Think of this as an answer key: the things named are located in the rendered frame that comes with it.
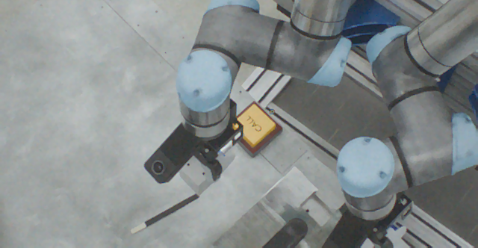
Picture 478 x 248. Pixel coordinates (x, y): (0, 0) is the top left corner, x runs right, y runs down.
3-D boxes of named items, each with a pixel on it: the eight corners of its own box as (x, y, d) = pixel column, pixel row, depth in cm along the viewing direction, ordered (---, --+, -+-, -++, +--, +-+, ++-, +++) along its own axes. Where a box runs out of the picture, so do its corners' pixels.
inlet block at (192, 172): (232, 129, 166) (233, 117, 161) (252, 148, 165) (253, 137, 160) (179, 176, 162) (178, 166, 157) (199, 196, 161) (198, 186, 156)
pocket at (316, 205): (316, 194, 167) (317, 188, 164) (337, 215, 166) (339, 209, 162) (298, 211, 166) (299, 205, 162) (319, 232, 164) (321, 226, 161)
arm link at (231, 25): (282, 25, 140) (261, 87, 136) (212, 4, 141) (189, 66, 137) (285, -2, 133) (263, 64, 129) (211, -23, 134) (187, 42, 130)
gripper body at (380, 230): (414, 213, 147) (413, 189, 136) (376, 252, 146) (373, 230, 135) (377, 181, 150) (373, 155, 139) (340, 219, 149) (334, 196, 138)
